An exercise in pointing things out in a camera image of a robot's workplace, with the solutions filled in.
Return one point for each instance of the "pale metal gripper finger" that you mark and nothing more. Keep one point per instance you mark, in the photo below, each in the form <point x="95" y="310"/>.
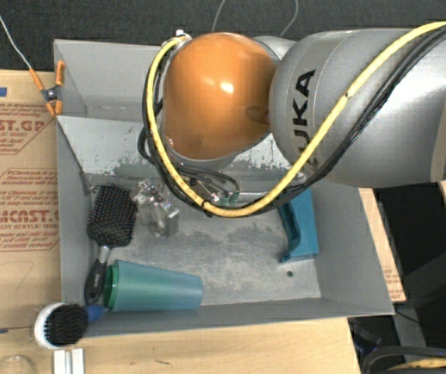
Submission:
<point x="147" y="195"/>
<point x="166" y="218"/>

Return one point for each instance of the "black hairbrush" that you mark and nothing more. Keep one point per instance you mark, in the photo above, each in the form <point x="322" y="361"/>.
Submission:
<point x="112" y="216"/>

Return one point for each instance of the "grey metal bin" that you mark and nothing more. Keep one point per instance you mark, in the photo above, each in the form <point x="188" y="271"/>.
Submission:
<point x="227" y="244"/>

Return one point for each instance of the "teal plastic cup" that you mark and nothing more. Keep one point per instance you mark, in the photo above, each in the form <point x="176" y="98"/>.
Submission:
<point x="153" y="286"/>

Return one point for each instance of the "blue plastic block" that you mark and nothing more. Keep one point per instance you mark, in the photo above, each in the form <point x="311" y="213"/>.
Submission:
<point x="305" y="228"/>

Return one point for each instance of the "clear glass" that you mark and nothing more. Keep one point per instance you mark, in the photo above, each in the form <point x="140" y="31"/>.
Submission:
<point x="14" y="365"/>

